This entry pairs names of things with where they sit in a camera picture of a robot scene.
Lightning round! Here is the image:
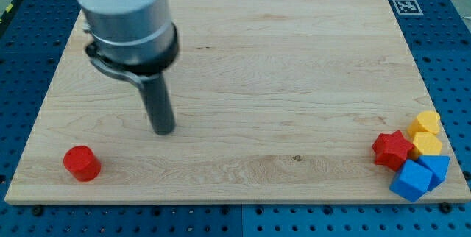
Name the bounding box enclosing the light wooden board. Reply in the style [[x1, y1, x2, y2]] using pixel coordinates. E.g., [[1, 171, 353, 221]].
[[4, 0, 471, 206]]

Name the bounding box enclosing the yellow heart block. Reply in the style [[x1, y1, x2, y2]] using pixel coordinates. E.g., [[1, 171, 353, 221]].
[[407, 110, 441, 137]]

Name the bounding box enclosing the white fiducial marker tag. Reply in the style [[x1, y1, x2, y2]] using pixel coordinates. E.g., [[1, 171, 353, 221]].
[[392, 0, 423, 15]]

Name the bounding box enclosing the red star block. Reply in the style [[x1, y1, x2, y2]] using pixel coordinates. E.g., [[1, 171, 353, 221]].
[[372, 130, 414, 171]]

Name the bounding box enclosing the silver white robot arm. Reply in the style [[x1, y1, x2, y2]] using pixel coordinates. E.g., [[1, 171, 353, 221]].
[[77, 0, 179, 90]]

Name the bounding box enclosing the yellow hexagon block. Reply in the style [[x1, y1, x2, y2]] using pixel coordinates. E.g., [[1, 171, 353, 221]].
[[408, 132, 442, 160]]

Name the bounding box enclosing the blue triangle block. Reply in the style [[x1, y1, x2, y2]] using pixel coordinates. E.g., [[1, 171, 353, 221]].
[[417, 155, 450, 191]]

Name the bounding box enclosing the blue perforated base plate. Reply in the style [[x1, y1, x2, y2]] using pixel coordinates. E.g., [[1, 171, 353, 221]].
[[1, 0, 470, 236]]

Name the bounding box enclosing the red cylinder block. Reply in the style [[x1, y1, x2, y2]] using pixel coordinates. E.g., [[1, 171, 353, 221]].
[[63, 145, 102, 182]]

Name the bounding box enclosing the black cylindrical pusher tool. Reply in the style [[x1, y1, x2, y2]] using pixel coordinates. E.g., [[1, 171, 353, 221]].
[[138, 73, 175, 135]]

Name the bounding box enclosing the blue cube block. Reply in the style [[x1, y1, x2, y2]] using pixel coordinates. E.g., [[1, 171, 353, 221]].
[[389, 160, 433, 202]]

